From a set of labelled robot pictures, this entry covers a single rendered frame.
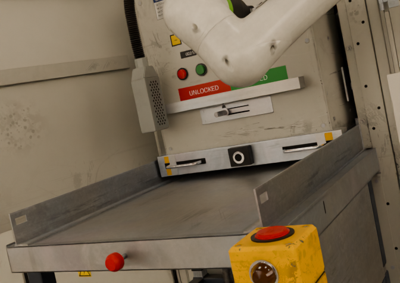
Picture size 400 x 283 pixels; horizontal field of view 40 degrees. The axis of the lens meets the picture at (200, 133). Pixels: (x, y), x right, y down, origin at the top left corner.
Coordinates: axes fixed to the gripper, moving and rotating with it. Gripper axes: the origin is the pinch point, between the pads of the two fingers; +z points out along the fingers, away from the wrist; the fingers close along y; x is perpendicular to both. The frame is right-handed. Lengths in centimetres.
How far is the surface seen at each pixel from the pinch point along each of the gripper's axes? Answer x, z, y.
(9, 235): -53, 15, -126
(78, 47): 5, -3, -56
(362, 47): -12.2, 16.3, 18.4
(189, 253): -41, -52, -1
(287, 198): -36, -40, 14
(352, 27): -6.6, 16.3, 17.0
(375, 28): -8.3, 16.3, 22.4
